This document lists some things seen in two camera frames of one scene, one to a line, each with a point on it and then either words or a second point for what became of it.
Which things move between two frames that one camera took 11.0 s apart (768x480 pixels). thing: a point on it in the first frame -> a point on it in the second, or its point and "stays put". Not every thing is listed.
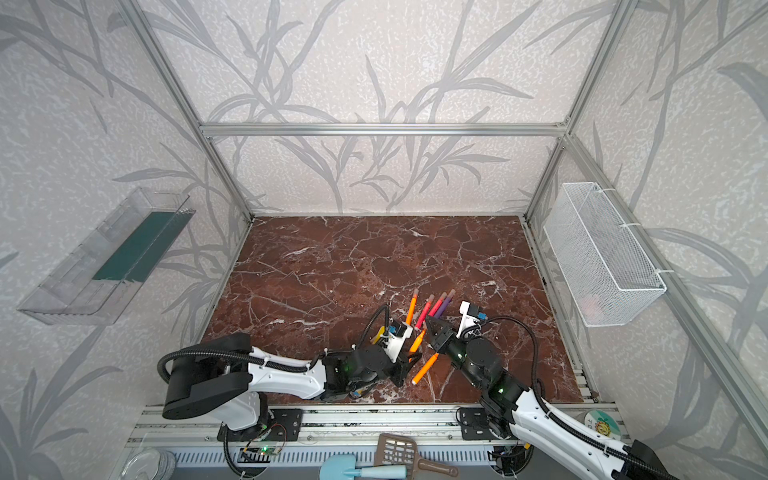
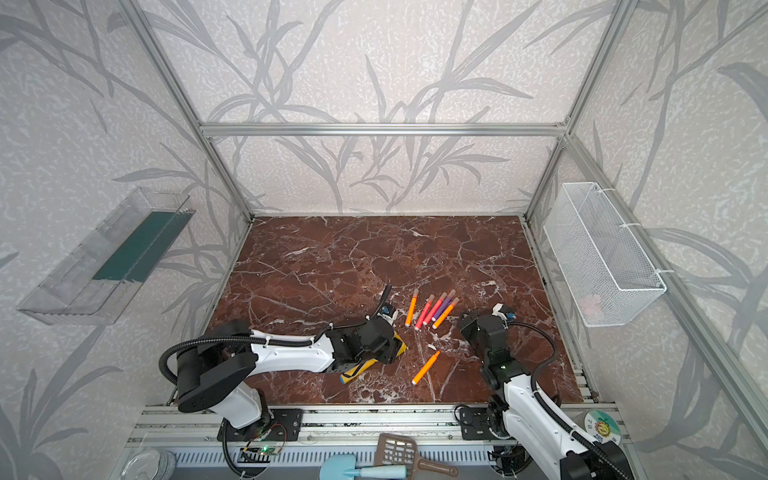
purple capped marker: (441, 310) stays put
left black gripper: (399, 361) -> (384, 334)
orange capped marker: (418, 340) -> (446, 313)
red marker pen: (437, 304) stays put
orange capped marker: (429, 362) stays put
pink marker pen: (424, 310) stays put
